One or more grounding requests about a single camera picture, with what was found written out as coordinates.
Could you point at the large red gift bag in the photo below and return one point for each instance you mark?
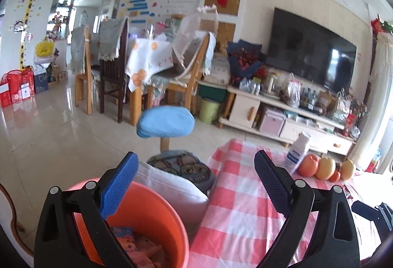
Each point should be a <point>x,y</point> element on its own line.
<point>21,84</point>

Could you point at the dark blue gift bag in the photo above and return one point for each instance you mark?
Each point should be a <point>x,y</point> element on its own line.
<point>41,82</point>

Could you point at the pink storage box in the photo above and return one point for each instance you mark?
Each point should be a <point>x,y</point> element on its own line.
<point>271,123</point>

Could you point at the yellow tote bag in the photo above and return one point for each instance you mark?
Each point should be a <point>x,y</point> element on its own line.
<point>44,48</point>

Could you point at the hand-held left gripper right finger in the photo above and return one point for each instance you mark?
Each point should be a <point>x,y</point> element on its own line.
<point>271,182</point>

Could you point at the white mesh food cover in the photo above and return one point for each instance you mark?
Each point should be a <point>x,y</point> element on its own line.
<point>190,31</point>

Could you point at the fruit print table cover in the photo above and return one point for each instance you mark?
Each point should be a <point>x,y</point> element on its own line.
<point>147,56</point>

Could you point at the white printed carton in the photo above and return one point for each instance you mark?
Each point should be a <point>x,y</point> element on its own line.
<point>216,70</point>

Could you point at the small red gift bag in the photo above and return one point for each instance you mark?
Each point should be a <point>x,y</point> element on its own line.
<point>4,96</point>

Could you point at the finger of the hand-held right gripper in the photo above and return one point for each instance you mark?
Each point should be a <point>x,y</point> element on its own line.
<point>363,209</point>
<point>385,219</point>

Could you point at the red green plant ornament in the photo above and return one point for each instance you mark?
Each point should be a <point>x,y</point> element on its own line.
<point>380,25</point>

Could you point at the large yellow pear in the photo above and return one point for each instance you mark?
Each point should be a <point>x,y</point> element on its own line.
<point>325,168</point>

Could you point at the pink plastic bucket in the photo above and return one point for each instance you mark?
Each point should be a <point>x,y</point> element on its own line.
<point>153,209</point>

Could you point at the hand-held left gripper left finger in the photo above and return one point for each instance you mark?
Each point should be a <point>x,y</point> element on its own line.
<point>118,185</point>

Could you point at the round yellow pear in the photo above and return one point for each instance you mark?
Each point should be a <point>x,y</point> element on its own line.
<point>348,169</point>

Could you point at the pack of water bottles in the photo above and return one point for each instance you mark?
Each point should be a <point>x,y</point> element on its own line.
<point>249,86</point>

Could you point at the red packet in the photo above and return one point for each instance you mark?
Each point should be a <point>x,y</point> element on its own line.
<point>351,125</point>

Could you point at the tangerine with stem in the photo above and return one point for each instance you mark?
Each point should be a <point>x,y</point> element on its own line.
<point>335,176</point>

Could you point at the navy wrapped red bouquet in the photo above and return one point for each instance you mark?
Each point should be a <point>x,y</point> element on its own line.
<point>245,61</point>

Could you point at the clear crinkled plastic bag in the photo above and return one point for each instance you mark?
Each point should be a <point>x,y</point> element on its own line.
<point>342,107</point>

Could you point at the lace covered air conditioner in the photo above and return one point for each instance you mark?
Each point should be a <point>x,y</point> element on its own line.
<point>377,96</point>

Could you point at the cream television cabinet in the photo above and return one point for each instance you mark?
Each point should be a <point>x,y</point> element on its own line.
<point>242,108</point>

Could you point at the white electric kettle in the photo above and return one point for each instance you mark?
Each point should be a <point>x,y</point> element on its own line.
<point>272,82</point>

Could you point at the brown paper bag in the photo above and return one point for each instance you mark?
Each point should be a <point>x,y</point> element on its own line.
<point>326,100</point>

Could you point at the dark green box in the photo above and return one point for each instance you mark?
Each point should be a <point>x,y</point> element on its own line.
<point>211,92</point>

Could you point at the dried flower bunch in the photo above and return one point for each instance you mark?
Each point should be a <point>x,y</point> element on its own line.
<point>358,108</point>

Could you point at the black flat television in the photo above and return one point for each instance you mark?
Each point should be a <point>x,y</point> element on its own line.
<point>307,47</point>

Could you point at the clear bag of dried food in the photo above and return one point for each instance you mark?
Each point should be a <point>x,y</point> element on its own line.
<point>291,91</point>

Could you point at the white pillow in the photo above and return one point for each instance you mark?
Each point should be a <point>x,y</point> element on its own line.
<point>172,191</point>

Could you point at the wooden chair lace cover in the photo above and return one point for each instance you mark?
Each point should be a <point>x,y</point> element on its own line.
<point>196,59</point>

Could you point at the white milk bottle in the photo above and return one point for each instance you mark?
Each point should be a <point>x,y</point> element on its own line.
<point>296,154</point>

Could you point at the dark wooden chair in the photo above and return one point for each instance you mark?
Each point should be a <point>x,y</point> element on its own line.
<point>113,77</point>

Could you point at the pink printed packet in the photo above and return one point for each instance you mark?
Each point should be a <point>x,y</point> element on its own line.
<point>122,240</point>

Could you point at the light wooden chair grey cover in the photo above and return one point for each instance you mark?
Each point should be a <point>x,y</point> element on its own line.
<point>78,47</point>

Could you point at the red white checked tablecloth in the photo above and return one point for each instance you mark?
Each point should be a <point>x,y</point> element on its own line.
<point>239,209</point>

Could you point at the green waste bin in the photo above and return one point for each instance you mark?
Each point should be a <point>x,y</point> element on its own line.
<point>209,111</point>

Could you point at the red apple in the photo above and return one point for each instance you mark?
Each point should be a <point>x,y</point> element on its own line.
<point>307,165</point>

